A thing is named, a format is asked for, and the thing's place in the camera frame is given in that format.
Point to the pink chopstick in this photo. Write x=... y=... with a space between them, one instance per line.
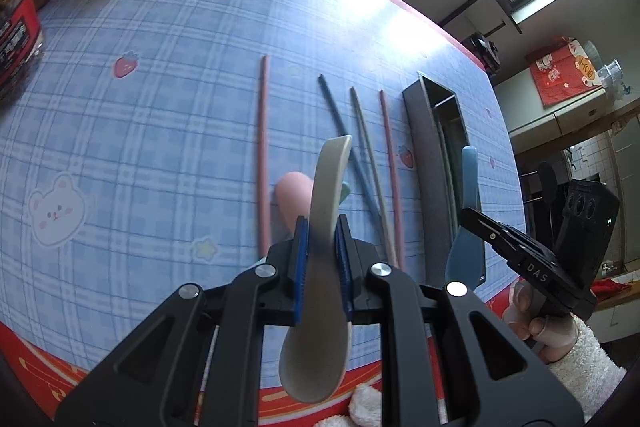
x=390 y=157
x=263 y=157

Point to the red printed cloth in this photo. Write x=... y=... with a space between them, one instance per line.
x=560 y=72

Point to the blue plaid table mat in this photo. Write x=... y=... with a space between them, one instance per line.
x=150 y=132

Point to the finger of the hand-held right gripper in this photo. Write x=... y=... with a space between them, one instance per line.
x=485 y=229

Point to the green spoon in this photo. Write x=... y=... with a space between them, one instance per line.
x=345 y=193

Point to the blue chopstick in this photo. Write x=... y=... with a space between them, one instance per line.
x=340 y=122

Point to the clear containers on fridge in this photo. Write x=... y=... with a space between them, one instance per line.
x=610 y=74

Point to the silver black rice cooker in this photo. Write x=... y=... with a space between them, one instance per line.
x=485 y=52

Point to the beige spoon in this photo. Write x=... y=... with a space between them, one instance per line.
x=320 y=357

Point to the person's right forearm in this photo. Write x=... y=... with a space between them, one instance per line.
x=585 y=367

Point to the pink spoon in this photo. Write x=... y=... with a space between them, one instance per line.
x=295 y=197

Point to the black metal frame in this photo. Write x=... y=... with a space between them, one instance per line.
x=472 y=9

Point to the black chair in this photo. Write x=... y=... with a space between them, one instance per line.
x=547 y=182

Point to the person's right hand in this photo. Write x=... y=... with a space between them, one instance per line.
x=545 y=332

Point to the black-lidded red label jar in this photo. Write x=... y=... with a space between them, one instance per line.
x=15 y=42

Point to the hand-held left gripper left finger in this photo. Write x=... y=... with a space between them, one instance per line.
x=299 y=272

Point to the perforated metal utensil tray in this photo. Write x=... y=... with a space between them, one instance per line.
x=425 y=157

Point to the beige chopstick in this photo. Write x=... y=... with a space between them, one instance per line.
x=362 y=127

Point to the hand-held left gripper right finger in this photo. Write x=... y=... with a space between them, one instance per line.
x=345 y=277

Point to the blue spoon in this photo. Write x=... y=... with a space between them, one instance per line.
x=467 y=177

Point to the white fridge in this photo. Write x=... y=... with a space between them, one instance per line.
x=575 y=117

